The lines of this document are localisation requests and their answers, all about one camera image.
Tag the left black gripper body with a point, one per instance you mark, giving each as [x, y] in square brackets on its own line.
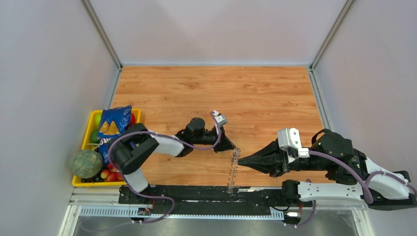
[221, 129]

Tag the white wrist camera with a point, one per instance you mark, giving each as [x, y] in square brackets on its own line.
[289, 141]
[220, 119]

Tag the blue chips bag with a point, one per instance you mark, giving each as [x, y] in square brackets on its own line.
[112, 124]

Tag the yellow plastic tray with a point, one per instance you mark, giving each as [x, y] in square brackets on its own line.
[76, 181]

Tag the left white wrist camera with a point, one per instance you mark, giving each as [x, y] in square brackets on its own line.
[220, 119]

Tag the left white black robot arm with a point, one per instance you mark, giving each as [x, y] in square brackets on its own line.
[133, 148]

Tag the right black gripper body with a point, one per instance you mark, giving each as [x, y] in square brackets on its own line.
[281, 156]

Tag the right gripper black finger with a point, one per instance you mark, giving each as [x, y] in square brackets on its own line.
[262, 154]
[263, 166]

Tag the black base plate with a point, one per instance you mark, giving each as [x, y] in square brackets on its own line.
[209, 200]

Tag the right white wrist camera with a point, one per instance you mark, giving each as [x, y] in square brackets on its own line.
[289, 141]

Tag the green netted melon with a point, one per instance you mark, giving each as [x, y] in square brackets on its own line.
[86, 163]

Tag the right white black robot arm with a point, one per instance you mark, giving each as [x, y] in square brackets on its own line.
[352, 175]

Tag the green apple lower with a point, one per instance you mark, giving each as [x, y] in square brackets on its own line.
[93, 138]

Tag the large metal keyring with clips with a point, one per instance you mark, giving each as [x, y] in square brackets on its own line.
[233, 171]

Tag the green apple upper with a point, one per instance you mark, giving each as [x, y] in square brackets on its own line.
[97, 119]

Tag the green apple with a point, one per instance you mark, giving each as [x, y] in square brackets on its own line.
[93, 138]
[97, 119]

